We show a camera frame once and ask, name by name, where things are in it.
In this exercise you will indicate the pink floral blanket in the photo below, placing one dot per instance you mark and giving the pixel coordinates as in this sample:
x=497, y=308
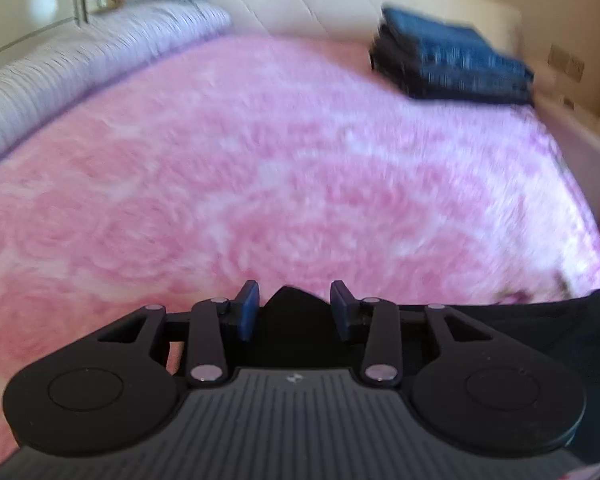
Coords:
x=287, y=162

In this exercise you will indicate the folded blue clothes stack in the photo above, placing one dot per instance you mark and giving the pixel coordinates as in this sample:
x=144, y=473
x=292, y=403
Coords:
x=430, y=60

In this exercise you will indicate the black jacket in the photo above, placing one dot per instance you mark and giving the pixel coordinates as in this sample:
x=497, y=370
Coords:
x=297, y=329

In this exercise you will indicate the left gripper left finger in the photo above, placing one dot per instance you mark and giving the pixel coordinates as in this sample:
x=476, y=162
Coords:
x=120, y=384

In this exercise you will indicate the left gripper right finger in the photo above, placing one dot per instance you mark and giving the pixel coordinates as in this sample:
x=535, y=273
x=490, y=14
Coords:
x=484, y=392

